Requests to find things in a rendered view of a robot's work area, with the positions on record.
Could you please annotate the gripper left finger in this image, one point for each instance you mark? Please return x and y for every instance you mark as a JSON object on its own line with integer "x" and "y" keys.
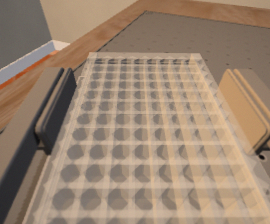
{"x": 35, "y": 126}

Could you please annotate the grey rectangular base plate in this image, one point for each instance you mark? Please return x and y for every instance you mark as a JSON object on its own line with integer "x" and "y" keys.
{"x": 222, "y": 45}

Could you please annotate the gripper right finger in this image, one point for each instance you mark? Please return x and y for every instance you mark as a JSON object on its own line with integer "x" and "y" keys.
{"x": 249, "y": 100}

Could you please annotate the clear well plate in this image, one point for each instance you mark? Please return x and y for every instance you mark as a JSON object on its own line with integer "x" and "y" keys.
{"x": 141, "y": 136}

